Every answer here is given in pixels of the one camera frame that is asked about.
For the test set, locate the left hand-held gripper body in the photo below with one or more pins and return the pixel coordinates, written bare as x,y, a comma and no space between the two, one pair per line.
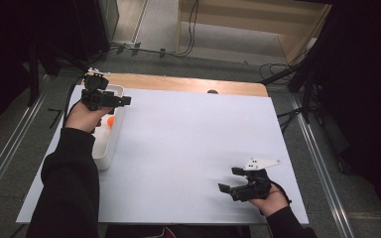
94,99

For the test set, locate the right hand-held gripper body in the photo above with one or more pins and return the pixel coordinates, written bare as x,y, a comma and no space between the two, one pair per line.
256,188

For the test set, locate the orange ball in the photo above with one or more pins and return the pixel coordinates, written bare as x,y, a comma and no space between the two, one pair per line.
111,121

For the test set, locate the white plastic bin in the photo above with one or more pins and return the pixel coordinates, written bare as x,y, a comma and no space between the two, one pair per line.
107,153

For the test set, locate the person's right hand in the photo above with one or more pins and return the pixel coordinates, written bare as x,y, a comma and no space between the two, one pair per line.
271,204

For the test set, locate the person's left hand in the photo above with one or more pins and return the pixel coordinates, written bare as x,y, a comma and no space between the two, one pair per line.
82,119

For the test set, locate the white board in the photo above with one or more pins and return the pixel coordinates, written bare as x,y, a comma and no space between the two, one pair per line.
191,148

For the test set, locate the person's dark clothing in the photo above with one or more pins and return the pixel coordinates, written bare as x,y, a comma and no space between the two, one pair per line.
195,232

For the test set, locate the wooden table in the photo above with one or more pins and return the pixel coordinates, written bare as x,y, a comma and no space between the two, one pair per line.
178,82

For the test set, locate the black metal stand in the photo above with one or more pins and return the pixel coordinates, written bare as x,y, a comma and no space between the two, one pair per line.
306,86
34,72

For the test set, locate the dark round table grommet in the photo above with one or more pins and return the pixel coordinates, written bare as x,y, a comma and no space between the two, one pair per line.
212,91

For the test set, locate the dark curtain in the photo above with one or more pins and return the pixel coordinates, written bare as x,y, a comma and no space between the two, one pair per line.
367,82
20,26

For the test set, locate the light wooden shelf unit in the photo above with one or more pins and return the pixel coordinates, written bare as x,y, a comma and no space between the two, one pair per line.
244,20

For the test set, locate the metal floor rail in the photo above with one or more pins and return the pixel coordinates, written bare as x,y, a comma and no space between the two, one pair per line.
10,148
324,168

